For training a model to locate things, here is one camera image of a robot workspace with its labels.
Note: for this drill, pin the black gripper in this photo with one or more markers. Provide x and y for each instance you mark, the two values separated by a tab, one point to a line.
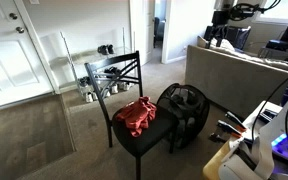
220	18

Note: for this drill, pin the red piece of clothing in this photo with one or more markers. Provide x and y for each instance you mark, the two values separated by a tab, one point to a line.
137	115

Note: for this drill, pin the black mesh hamper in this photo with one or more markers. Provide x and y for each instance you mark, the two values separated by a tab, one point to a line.
190	106

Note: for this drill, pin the black metal chair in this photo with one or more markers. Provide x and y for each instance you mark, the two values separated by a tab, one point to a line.
144	136

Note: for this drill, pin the dark blue pillow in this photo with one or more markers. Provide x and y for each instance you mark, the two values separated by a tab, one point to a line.
239	36

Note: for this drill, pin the grey couch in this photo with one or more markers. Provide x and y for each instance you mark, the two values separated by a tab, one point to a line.
234	80

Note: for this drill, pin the bright window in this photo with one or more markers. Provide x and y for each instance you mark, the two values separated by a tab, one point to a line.
284	10

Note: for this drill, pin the black orange bar clamp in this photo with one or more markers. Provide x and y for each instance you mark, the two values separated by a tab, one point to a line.
225	128
235	119

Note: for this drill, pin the white sneaker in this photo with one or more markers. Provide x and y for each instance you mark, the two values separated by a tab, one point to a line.
114	89
94	96
107	94
123	86
89	97

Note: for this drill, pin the dark sneaker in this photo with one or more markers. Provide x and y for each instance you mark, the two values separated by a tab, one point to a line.
84	81

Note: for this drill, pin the round metal door knob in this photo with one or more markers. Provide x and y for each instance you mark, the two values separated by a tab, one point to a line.
20	30

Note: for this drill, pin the metal deadbolt lock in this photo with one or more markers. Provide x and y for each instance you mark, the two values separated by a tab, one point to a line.
13	16

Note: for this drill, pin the white entrance door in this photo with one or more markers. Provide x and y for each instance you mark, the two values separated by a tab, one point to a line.
14	66

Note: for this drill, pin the white light switch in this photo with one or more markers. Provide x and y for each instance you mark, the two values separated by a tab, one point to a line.
34	1

